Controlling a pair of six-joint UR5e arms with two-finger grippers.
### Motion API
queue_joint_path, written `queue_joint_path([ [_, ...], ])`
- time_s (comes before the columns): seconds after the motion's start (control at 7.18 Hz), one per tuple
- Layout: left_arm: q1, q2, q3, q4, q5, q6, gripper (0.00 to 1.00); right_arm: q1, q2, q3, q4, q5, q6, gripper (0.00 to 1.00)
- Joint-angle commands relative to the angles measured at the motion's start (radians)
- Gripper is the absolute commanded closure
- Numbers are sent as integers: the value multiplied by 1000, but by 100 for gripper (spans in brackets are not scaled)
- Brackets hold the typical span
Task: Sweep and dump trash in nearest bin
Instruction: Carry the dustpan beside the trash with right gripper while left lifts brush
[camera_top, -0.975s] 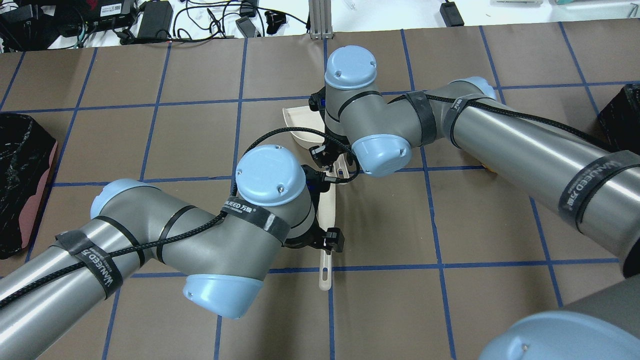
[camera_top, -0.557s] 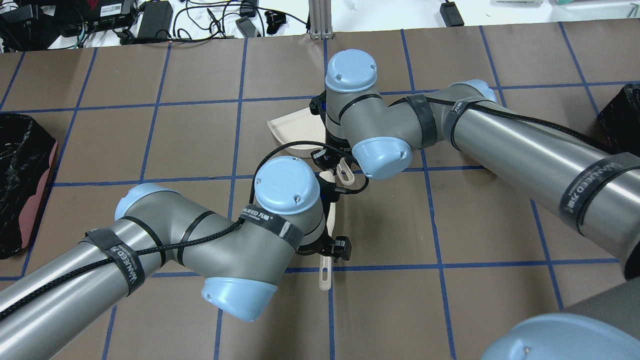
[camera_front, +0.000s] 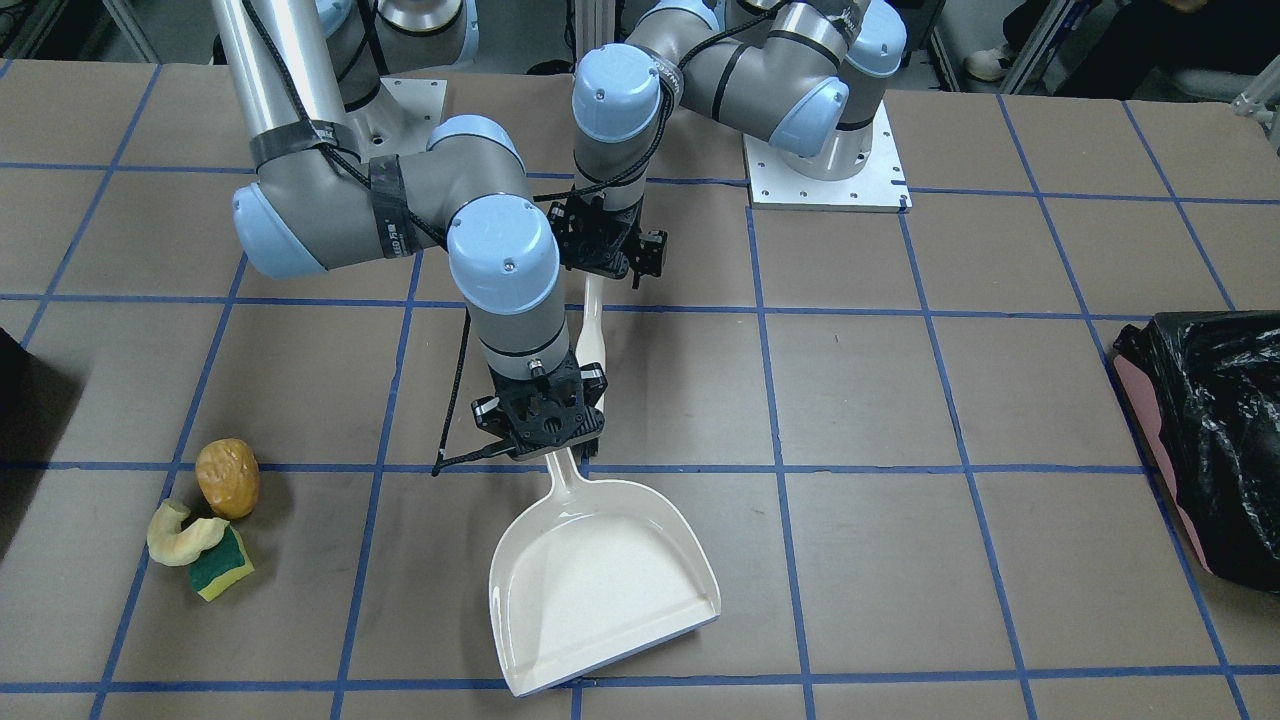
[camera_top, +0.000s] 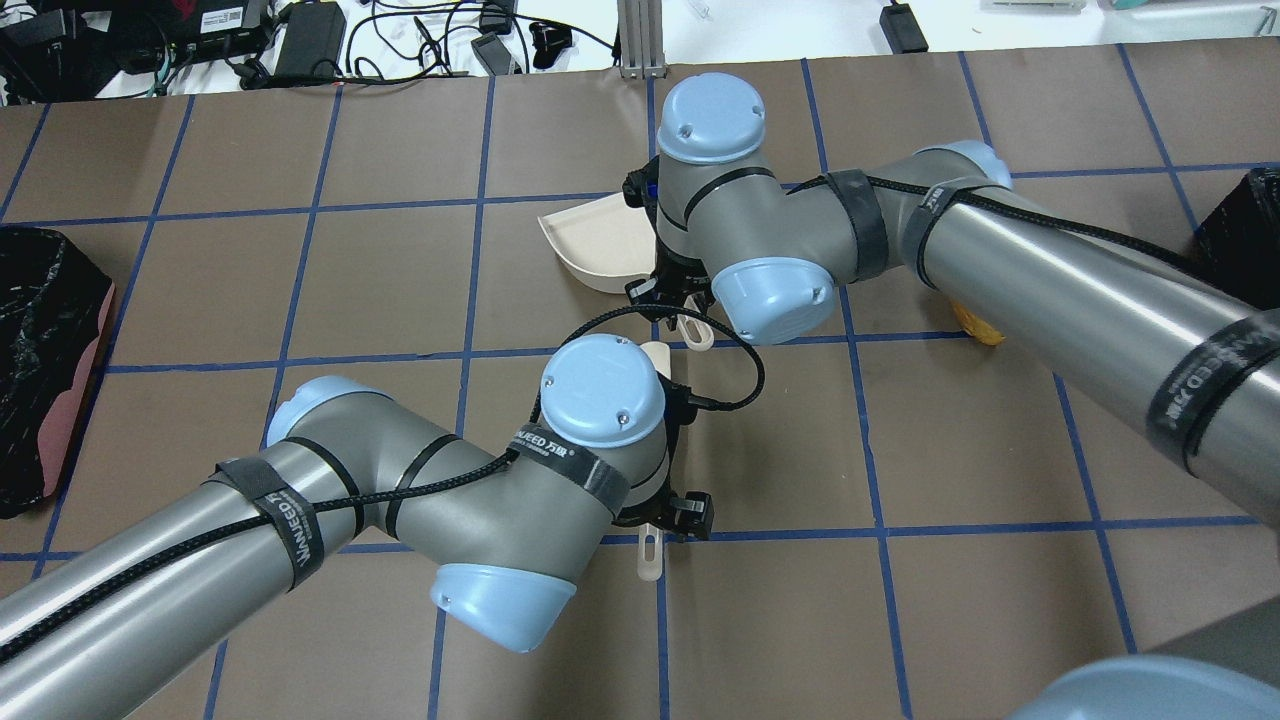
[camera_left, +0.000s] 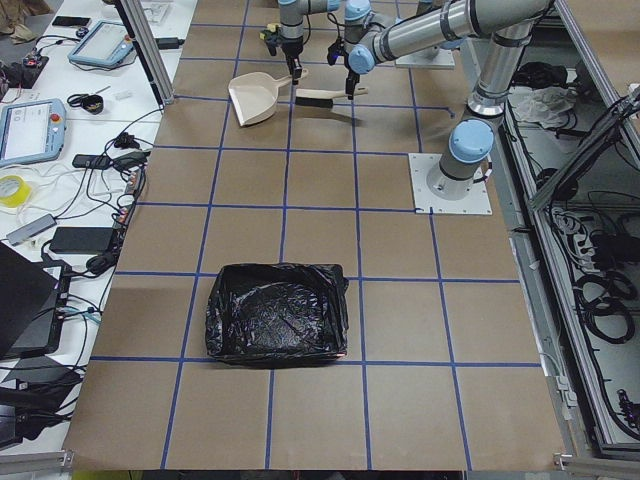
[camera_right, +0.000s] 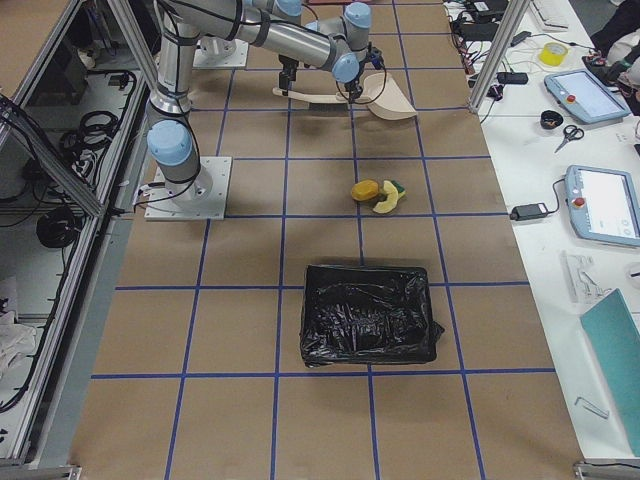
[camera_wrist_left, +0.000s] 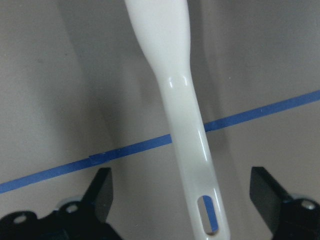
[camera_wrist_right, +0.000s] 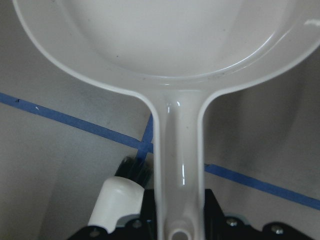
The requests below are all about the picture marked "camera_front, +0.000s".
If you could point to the black-lined pink trash bin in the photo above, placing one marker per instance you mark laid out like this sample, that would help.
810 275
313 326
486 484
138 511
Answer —
1205 389

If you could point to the pale yellow curved peel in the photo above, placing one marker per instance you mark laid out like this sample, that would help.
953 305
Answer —
172 545

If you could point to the cream hand brush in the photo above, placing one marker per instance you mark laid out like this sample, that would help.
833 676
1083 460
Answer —
590 348

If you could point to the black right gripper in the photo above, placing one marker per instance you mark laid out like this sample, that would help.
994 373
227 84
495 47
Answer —
487 411

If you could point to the cream plastic dustpan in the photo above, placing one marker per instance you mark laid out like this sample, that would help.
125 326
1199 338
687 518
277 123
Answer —
593 572

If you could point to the yellow green sponge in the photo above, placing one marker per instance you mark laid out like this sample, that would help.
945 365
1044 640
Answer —
217 569

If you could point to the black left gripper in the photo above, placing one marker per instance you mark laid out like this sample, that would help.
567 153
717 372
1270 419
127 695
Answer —
652 247

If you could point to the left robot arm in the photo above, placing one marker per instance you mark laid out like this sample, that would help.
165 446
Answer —
805 77

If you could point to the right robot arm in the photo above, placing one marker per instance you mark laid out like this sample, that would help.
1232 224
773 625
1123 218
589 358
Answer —
319 203

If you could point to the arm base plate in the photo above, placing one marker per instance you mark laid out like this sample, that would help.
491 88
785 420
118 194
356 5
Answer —
856 170
400 118

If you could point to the brown potato-like trash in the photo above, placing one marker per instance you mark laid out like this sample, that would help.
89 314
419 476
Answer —
229 477

